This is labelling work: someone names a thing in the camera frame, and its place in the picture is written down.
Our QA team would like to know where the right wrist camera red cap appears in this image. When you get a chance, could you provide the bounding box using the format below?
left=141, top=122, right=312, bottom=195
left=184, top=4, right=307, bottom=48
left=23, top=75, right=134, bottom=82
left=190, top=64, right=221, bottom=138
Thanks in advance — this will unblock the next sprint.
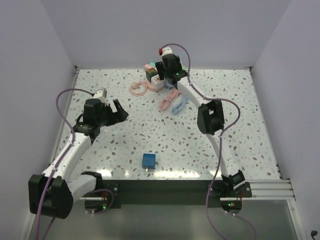
left=158, top=46, right=173, bottom=56

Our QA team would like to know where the blue round socket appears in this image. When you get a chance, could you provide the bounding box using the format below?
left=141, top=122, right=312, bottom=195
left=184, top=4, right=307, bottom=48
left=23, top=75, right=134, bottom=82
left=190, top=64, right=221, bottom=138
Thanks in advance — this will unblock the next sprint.
left=164, top=80, right=174, bottom=89

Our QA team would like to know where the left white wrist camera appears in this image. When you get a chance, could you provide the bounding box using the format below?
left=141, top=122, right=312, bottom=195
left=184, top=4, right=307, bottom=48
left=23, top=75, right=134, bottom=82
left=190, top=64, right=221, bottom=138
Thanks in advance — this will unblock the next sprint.
left=92, top=88, right=109, bottom=106

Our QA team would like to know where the pink round socket cord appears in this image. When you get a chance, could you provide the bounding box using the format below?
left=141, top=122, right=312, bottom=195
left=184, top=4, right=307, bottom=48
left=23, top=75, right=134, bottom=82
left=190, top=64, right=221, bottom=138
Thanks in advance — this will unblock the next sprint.
left=129, top=80, right=150, bottom=97

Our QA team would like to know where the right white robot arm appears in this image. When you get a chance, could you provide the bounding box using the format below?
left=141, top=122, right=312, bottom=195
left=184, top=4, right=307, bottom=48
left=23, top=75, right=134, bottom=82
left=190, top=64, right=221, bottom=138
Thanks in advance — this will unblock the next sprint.
left=155, top=52, right=246, bottom=198

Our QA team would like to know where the pink strip cord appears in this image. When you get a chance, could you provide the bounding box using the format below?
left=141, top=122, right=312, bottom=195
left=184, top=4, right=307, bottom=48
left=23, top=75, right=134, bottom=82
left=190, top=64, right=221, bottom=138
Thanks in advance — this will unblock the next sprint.
left=158, top=88, right=183, bottom=112

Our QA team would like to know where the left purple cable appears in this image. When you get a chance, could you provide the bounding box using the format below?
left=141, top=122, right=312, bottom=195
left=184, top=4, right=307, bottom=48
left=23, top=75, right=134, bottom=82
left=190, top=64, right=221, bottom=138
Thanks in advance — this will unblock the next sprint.
left=34, top=88, right=116, bottom=240

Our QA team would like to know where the blue coiled strip cord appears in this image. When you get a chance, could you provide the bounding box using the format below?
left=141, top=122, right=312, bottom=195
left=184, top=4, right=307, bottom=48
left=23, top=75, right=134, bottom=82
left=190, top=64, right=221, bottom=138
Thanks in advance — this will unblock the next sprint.
left=170, top=94, right=191, bottom=116

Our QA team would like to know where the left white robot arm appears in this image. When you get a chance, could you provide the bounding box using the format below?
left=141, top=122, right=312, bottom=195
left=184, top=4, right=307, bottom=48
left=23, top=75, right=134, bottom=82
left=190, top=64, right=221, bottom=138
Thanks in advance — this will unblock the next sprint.
left=28, top=98, right=129, bottom=219

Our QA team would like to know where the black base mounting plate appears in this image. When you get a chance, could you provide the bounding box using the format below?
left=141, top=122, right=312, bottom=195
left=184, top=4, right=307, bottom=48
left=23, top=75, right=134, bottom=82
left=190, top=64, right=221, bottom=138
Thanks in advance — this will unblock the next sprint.
left=74, top=179, right=253, bottom=210

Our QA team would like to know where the blue cube plug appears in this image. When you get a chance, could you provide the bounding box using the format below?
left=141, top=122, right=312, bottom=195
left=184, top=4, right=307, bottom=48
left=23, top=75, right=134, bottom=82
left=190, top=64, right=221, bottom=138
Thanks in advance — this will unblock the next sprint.
left=141, top=153, right=157, bottom=172

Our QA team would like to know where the teal cube plug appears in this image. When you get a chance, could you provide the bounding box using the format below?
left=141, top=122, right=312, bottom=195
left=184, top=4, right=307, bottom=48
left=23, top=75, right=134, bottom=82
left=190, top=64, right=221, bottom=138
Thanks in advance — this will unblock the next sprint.
left=149, top=62, right=156, bottom=68

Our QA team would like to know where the purple cable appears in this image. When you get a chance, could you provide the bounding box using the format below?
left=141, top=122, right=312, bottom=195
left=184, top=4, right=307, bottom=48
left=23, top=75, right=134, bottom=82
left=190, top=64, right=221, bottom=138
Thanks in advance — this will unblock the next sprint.
left=34, top=88, right=116, bottom=240
left=159, top=43, right=258, bottom=240

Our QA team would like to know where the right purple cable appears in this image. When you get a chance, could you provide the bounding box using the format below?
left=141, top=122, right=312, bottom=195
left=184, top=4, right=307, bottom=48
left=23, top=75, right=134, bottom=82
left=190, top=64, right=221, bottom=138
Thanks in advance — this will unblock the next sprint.
left=159, top=43, right=258, bottom=240

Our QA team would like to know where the white cube plug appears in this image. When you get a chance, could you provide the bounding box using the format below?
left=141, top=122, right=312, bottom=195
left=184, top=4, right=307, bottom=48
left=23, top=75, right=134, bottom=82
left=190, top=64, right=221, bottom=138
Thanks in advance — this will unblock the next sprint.
left=151, top=75, right=164, bottom=91

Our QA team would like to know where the pink power strip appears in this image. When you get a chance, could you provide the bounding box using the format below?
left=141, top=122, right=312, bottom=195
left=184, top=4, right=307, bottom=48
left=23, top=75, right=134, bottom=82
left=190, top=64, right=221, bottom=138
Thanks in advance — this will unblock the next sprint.
left=144, top=64, right=157, bottom=73

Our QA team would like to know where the dark green cube plug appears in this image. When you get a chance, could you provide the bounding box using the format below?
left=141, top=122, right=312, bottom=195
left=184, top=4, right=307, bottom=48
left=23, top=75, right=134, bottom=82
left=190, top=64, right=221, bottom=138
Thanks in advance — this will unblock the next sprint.
left=145, top=68, right=158, bottom=82

